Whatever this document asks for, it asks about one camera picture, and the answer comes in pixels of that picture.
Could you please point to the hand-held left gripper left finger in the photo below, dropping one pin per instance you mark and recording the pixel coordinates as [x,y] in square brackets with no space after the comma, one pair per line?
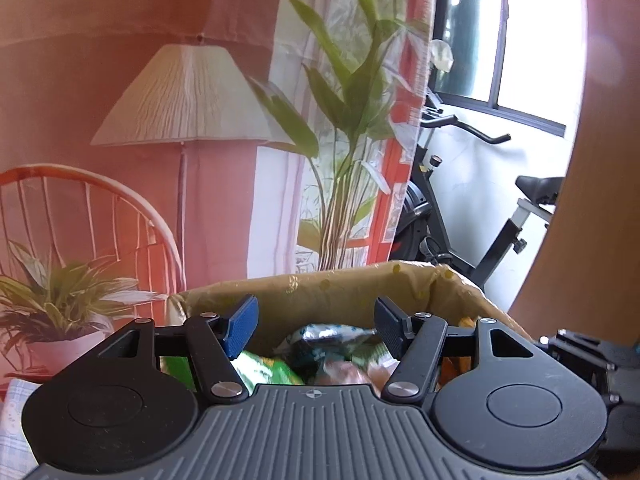
[242,327]

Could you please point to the dark framed window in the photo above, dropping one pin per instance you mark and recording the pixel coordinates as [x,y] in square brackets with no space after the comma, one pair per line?
[525,35]

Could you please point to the cardboard box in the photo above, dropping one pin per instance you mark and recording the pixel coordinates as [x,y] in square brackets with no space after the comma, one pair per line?
[320,295]

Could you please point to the blue silver snack packet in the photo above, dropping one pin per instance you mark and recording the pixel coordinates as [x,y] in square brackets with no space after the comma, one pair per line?
[325,335]

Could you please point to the printed room backdrop cloth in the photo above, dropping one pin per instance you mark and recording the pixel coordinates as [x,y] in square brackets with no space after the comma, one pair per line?
[150,110]

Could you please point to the green snack packet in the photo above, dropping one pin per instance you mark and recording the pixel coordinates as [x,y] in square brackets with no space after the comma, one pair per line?
[265,370]

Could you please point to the black exercise bike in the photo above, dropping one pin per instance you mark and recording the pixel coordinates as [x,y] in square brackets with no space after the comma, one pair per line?
[440,230]

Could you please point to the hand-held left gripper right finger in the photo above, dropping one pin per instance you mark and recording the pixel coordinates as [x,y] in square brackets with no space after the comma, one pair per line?
[392,327]

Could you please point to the pale round object on stick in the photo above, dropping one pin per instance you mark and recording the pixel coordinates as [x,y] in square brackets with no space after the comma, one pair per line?
[441,55]

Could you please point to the curved wooden frame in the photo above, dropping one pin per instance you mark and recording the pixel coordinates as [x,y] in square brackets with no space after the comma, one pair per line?
[600,160]

